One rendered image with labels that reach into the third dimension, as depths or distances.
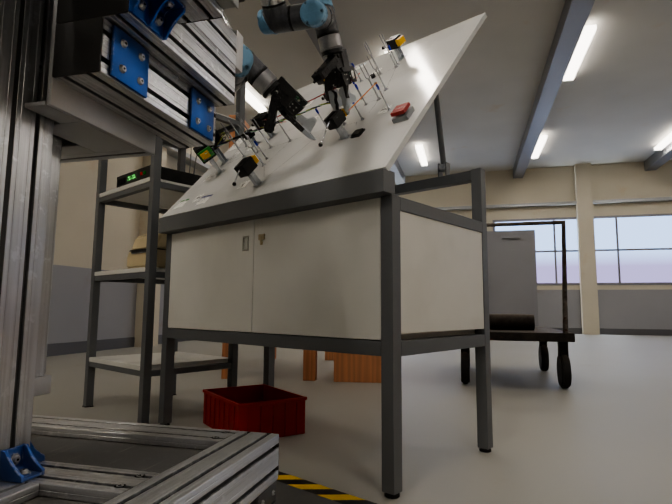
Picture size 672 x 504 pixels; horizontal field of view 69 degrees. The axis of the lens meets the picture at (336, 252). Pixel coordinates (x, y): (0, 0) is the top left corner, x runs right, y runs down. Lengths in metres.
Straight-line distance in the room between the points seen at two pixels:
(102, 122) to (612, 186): 11.20
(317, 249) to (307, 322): 0.23
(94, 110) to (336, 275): 0.80
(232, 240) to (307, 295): 0.44
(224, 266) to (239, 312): 0.19
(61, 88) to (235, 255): 1.04
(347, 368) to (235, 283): 1.70
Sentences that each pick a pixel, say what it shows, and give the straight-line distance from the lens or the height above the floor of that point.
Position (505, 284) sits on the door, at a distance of 11.09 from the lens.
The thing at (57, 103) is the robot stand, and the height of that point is 0.81.
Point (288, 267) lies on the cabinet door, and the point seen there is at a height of 0.62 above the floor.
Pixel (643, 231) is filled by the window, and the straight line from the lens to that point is 11.71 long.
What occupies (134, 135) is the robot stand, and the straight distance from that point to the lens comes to 1.07.
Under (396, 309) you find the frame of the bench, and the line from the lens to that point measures 1.35.
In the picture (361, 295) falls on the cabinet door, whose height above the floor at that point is 0.52.
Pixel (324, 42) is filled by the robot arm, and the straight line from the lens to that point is 1.73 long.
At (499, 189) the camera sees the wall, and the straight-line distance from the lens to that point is 11.43.
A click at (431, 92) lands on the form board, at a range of 1.68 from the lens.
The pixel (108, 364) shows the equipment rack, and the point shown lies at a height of 0.22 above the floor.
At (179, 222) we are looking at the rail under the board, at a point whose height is 0.83.
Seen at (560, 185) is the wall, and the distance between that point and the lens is 11.57.
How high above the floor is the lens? 0.49
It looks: 7 degrees up
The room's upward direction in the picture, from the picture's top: straight up
